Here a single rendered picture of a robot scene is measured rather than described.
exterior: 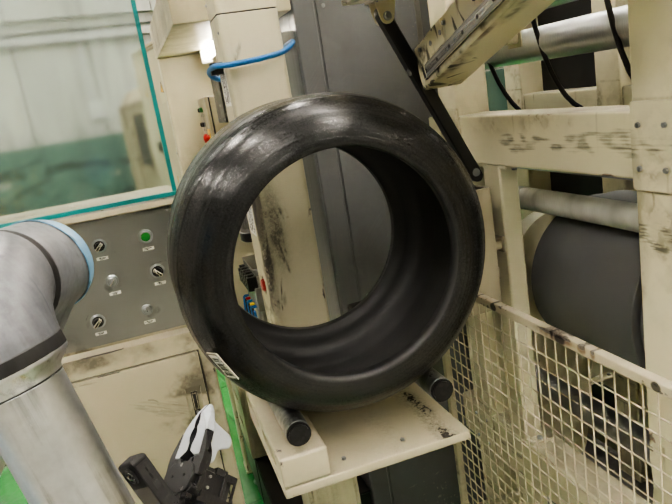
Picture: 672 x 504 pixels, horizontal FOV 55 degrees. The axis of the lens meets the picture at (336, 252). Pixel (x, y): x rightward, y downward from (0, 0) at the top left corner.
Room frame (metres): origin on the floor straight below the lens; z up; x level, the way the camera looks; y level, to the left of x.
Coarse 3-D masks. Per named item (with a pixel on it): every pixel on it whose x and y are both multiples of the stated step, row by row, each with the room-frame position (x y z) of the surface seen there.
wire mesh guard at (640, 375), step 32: (480, 320) 1.34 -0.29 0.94; (448, 352) 1.53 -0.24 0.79; (512, 352) 1.22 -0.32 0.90; (576, 352) 1.02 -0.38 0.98; (608, 352) 0.96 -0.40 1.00; (480, 384) 1.37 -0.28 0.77; (576, 416) 1.04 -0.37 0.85; (544, 448) 1.14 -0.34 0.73; (480, 480) 1.42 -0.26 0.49; (576, 480) 1.05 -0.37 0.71; (608, 480) 0.96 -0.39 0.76
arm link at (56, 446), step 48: (0, 240) 0.65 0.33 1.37; (0, 288) 0.60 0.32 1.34; (48, 288) 0.65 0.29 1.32; (0, 336) 0.57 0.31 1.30; (48, 336) 0.60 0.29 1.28; (0, 384) 0.56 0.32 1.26; (48, 384) 0.59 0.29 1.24; (0, 432) 0.57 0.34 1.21; (48, 432) 0.57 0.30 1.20; (96, 432) 0.62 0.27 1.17; (48, 480) 0.56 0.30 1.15; (96, 480) 0.58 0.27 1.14
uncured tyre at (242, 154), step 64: (256, 128) 1.07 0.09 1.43; (320, 128) 1.07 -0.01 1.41; (384, 128) 1.10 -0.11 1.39; (192, 192) 1.05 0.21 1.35; (256, 192) 1.03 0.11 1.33; (384, 192) 1.41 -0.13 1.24; (448, 192) 1.12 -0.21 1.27; (192, 256) 1.02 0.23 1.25; (448, 256) 1.30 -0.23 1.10; (192, 320) 1.03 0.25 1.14; (256, 320) 1.30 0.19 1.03; (384, 320) 1.36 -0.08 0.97; (448, 320) 1.11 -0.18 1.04; (256, 384) 1.03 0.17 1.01; (320, 384) 1.04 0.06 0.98; (384, 384) 1.08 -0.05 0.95
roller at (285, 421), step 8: (272, 408) 1.15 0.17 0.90; (280, 408) 1.11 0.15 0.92; (288, 408) 1.10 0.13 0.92; (280, 416) 1.09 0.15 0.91; (288, 416) 1.07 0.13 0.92; (296, 416) 1.06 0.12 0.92; (280, 424) 1.08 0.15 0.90; (288, 424) 1.05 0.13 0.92; (296, 424) 1.04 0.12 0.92; (304, 424) 1.04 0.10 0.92; (288, 432) 1.03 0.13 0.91; (296, 432) 1.03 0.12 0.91; (304, 432) 1.04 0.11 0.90; (288, 440) 1.03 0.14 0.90; (296, 440) 1.03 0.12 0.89; (304, 440) 1.04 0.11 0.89
